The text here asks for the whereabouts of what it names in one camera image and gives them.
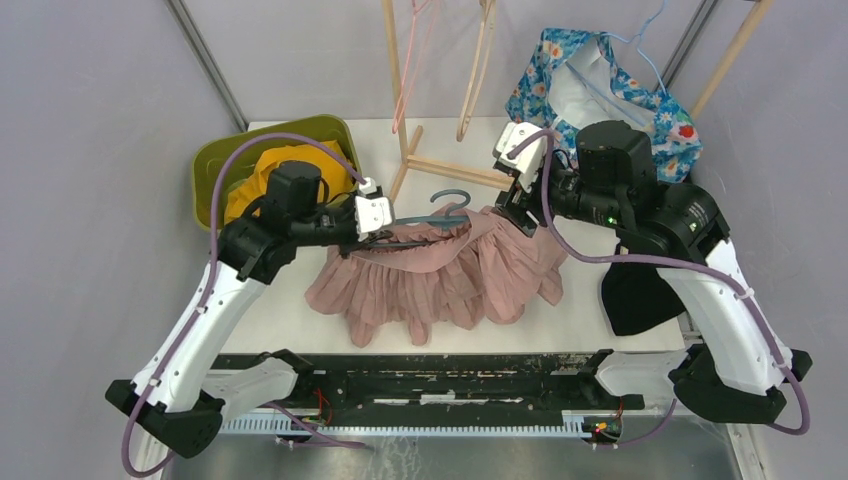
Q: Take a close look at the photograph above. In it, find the grey hook hanger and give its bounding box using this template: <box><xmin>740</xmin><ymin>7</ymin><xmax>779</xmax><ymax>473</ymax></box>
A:
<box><xmin>393</xmin><ymin>189</ymin><xmax>471</xmax><ymax>230</ymax></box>

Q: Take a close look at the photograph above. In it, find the pink garment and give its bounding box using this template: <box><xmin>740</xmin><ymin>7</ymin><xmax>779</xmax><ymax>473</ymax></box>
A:
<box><xmin>305</xmin><ymin>207</ymin><xmax>567</xmax><ymax>347</ymax></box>

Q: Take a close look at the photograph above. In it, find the wooden hanger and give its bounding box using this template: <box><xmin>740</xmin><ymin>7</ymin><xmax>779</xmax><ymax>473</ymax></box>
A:
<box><xmin>455</xmin><ymin>0</ymin><xmax>497</xmax><ymax>142</ymax></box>

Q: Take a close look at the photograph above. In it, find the blue floral garment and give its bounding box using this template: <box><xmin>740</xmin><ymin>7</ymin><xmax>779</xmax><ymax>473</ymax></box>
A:
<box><xmin>505</xmin><ymin>28</ymin><xmax>703</xmax><ymax>183</ymax></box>

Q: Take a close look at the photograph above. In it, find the yellow skirt grey lining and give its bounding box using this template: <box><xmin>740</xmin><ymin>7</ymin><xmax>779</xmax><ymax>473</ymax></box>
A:
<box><xmin>223</xmin><ymin>140</ymin><xmax>356</xmax><ymax>224</ymax></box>

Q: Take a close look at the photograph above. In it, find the blue wire hanger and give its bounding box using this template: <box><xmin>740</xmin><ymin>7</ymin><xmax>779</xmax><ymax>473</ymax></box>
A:
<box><xmin>548</xmin><ymin>2</ymin><xmax>675</xmax><ymax>134</ymax></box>

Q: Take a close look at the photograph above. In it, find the pink wire hanger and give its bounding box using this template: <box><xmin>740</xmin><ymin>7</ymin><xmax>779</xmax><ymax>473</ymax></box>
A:
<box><xmin>391</xmin><ymin>0</ymin><xmax>441</xmax><ymax>134</ymax></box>

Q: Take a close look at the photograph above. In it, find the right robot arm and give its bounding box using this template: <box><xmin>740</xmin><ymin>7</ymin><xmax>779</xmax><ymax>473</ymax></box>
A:
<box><xmin>493</xmin><ymin>120</ymin><xmax>812</xmax><ymax>436</ymax></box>

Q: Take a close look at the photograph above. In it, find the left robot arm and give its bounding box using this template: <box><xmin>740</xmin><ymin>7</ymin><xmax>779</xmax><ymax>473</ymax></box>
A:
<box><xmin>105</xmin><ymin>161</ymin><xmax>392</xmax><ymax>460</ymax></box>

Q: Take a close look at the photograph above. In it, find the black garment with flower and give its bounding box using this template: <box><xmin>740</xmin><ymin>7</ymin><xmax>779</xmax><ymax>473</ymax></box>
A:
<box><xmin>599</xmin><ymin>172</ymin><xmax>697</xmax><ymax>338</ymax></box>

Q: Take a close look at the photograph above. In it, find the green plastic basket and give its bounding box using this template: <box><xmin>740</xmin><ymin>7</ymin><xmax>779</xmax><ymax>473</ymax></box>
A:
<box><xmin>192</xmin><ymin>114</ymin><xmax>362</xmax><ymax>232</ymax></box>

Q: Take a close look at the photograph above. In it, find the wooden clothes rack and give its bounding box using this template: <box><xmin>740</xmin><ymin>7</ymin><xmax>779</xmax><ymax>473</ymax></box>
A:
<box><xmin>381</xmin><ymin>0</ymin><xmax>773</xmax><ymax>199</ymax></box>

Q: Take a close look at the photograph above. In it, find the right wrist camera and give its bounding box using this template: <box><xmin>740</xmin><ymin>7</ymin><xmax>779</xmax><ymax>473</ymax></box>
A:
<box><xmin>493</xmin><ymin>121</ymin><xmax>553</xmax><ymax>193</ymax></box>

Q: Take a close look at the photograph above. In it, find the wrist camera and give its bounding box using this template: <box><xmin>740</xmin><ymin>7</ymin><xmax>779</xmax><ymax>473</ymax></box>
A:
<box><xmin>493</xmin><ymin>121</ymin><xmax>553</xmax><ymax>193</ymax></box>
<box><xmin>353</xmin><ymin>177</ymin><xmax>395</xmax><ymax>241</ymax></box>

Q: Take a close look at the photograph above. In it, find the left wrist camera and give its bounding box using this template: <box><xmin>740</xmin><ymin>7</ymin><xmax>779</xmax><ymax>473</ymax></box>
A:
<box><xmin>353</xmin><ymin>177</ymin><xmax>395</xmax><ymax>241</ymax></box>

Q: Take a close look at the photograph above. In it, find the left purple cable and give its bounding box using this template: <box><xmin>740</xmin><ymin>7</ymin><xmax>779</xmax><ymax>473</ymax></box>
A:
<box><xmin>120</xmin><ymin>132</ymin><xmax>372</xmax><ymax>480</ymax></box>

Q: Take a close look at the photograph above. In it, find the purple cable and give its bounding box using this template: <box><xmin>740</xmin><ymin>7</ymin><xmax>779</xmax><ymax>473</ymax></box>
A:
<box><xmin>506</xmin><ymin>128</ymin><xmax>811</xmax><ymax>449</ymax></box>
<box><xmin>120</xmin><ymin>132</ymin><xmax>372</xmax><ymax>480</ymax></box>

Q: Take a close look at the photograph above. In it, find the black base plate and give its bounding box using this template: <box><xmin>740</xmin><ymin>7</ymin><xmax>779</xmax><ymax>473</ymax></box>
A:
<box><xmin>276</xmin><ymin>350</ymin><xmax>645</xmax><ymax>427</ymax></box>

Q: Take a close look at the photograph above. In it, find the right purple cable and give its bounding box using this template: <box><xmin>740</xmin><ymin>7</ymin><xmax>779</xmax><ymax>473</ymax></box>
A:
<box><xmin>506</xmin><ymin>128</ymin><xmax>811</xmax><ymax>449</ymax></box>

